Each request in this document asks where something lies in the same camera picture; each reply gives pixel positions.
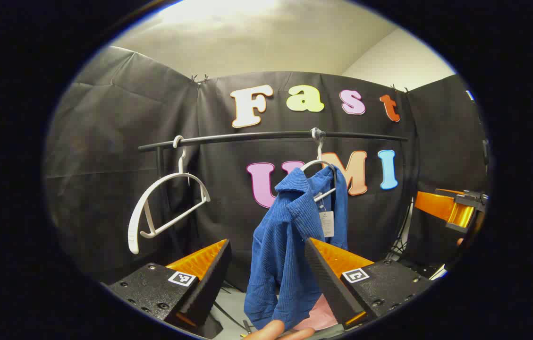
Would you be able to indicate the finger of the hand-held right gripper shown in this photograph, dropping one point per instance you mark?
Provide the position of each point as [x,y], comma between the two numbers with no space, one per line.
[436,205]

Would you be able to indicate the black clothes rack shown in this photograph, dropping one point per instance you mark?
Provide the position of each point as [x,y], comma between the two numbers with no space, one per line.
[247,136]

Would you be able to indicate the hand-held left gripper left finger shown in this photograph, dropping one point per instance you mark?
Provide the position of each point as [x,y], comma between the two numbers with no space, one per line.
[209,283]

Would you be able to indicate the black backdrop cloth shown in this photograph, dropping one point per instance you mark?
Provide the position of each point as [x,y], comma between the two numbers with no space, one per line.
[105,141]

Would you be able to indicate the pink laundry hamper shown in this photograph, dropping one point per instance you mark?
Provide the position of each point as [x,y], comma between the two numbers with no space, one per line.
[320,314]

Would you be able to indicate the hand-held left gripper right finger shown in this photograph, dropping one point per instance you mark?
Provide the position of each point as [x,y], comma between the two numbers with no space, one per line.
[327,283]

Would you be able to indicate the white hanger with taped hook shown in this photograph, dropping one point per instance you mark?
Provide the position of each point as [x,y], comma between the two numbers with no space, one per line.
[317,137]

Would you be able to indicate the bare white clothes hanger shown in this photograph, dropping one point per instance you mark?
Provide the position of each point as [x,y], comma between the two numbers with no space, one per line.
[132,231]

